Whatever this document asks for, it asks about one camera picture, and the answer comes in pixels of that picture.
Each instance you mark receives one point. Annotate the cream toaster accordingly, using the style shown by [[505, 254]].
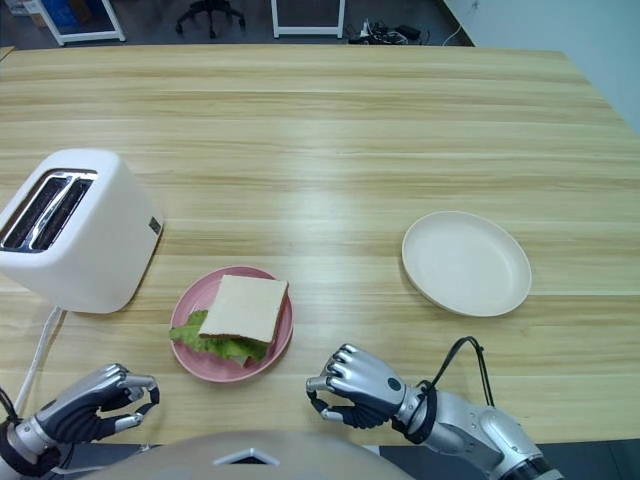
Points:
[[90, 250]]

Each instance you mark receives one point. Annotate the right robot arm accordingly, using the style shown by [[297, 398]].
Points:
[[475, 430]]

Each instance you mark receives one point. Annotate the cream plate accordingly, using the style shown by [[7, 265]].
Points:
[[465, 262]]

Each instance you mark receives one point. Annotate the white table frame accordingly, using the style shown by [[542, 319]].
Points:
[[307, 31], [90, 34]]

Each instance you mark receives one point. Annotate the green lettuce leaf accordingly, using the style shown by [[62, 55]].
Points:
[[187, 332]]

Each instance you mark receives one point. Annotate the pink plate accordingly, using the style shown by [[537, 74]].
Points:
[[192, 300]]

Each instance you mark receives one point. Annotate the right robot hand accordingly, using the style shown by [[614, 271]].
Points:
[[367, 385]]

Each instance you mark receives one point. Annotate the bread slice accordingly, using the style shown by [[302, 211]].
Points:
[[246, 360], [245, 307]]

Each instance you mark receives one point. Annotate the robot body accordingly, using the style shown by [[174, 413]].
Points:
[[250, 462]]

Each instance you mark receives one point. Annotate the white power strip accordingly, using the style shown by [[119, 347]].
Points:
[[367, 31]]

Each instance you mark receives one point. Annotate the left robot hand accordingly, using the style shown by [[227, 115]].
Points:
[[85, 405]]

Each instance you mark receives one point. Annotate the black office chair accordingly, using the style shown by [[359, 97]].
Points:
[[210, 15]]

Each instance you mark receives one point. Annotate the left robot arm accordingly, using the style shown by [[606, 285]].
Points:
[[22, 445]]

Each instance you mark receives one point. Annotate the blue box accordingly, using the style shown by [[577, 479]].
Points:
[[57, 11]]

